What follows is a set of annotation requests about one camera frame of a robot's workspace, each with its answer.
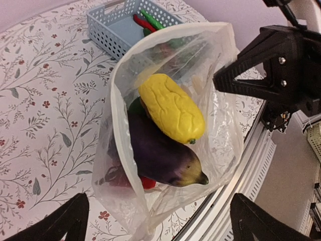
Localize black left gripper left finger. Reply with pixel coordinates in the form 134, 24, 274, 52
6, 193, 89, 241

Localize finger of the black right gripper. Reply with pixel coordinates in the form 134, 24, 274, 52
213, 32, 270, 90
218, 78, 296, 105

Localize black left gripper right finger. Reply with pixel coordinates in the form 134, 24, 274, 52
230, 193, 311, 240

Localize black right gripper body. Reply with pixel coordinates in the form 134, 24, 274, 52
260, 26, 320, 116

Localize yellow corn cob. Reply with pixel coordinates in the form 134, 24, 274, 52
138, 73, 206, 145

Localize clear zip top bag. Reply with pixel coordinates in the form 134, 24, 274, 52
92, 22, 244, 240

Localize purple eggplant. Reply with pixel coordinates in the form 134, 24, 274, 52
127, 112, 209, 187

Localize green bell pepper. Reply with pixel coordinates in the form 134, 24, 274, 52
128, 97, 146, 116

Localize light blue plastic basket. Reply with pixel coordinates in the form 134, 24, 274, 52
86, 1, 182, 60

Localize red cherry tomato cluster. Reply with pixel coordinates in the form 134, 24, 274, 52
105, 165, 156, 190

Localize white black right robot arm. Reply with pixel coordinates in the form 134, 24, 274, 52
213, 1, 320, 132

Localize yellow basket of vegetables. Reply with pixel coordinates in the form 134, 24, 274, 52
306, 123, 321, 162

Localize green cucumber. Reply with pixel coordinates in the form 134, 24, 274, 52
164, 36, 198, 50

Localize light green pepper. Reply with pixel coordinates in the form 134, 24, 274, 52
140, 9, 165, 30

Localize red chili pepper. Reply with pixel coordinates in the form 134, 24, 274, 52
133, 14, 156, 33

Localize floral patterned tablecloth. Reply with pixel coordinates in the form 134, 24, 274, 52
0, 0, 266, 241

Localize aluminium front rail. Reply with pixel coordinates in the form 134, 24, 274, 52
172, 104, 276, 240

